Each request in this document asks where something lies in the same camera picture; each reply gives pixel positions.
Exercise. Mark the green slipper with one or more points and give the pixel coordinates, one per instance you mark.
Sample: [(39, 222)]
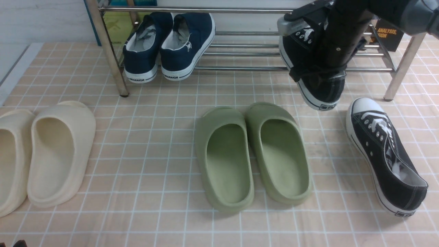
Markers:
[(278, 146), (221, 146)]

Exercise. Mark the cream slipper outer left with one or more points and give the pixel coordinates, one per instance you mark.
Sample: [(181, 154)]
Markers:
[(15, 158)]

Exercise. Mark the metal shoe rack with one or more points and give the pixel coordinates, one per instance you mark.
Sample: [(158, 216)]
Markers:
[(97, 8)]

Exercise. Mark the navy sneaker right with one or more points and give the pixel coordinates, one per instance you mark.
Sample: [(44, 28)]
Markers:
[(190, 36)]

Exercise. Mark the green yellow box behind rack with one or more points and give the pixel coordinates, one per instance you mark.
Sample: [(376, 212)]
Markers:
[(119, 26)]

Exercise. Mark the cream slipper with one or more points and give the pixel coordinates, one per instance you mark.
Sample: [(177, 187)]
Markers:
[(15, 158), (62, 139)]

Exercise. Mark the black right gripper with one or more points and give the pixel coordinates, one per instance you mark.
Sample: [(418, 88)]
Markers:
[(311, 15)]

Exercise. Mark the cream slipper inner right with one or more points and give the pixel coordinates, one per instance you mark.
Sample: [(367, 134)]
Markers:
[(62, 139)]

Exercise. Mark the black canvas sneaker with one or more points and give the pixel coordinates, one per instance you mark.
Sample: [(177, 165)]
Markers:
[(320, 88), (399, 187)]

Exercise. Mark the green slipper right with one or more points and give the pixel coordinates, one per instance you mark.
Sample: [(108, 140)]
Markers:
[(278, 146)]

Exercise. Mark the checkered tan floor mat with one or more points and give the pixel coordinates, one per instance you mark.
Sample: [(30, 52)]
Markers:
[(143, 187)]

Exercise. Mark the navy sneaker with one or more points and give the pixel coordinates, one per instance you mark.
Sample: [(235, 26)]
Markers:
[(141, 49), (190, 36)]

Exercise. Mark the black book orange text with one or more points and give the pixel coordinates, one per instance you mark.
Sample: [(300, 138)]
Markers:
[(389, 35)]

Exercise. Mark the navy sneaker left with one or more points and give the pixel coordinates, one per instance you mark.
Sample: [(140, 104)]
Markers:
[(141, 49)]

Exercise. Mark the green slipper left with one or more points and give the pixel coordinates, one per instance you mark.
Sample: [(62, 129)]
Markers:
[(221, 146)]

